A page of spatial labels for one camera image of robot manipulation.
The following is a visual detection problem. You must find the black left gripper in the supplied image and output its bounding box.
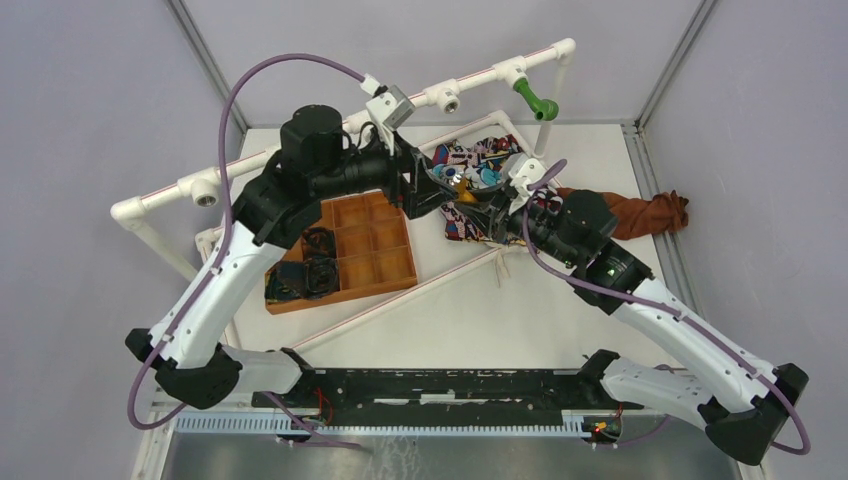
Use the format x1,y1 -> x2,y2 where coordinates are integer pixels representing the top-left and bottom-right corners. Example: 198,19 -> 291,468
312,119 -> 458,218

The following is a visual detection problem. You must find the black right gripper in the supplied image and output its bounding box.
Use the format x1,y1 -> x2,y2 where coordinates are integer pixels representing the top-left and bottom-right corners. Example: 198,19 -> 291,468
455,179 -> 581,266

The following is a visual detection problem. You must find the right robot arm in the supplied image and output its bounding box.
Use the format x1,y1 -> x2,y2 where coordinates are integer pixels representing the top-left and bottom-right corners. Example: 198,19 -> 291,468
455,185 -> 811,465

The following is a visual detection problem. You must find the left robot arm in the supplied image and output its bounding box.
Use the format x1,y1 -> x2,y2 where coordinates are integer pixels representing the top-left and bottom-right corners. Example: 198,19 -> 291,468
125,105 -> 458,410

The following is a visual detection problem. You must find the green plastic water faucet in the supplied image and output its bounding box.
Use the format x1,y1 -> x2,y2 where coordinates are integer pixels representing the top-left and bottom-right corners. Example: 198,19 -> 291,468
512,77 -> 559,121

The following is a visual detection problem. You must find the comic print cloth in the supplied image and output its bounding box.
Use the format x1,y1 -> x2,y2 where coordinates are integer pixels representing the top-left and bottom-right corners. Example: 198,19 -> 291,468
432,135 -> 565,250

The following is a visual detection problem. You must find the wooden compartment tray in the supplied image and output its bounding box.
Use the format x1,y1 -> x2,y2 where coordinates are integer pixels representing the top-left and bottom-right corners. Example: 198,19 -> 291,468
263,192 -> 418,315

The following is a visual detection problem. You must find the dark patterned rolled cloth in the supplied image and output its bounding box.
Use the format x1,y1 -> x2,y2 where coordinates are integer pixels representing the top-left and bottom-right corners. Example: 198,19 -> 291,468
264,256 -> 339,303

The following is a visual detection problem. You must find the brown cloth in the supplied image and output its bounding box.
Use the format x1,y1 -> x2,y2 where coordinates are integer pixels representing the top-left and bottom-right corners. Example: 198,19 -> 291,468
556,187 -> 690,241

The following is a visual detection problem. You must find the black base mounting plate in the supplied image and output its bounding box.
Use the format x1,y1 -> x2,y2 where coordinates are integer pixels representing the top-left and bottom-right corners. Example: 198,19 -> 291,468
275,368 -> 639,427

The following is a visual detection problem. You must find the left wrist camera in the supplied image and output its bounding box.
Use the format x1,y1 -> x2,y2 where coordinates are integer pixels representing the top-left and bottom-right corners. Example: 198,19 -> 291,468
360,74 -> 415,156

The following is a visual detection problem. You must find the white pvc pipe frame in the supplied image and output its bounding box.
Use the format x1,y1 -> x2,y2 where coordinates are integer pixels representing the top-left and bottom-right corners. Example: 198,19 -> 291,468
109,37 -> 578,389

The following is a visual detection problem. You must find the white slotted cable duct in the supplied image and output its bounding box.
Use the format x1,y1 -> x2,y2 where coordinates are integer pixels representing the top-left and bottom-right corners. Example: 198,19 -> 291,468
173,411 -> 590,439

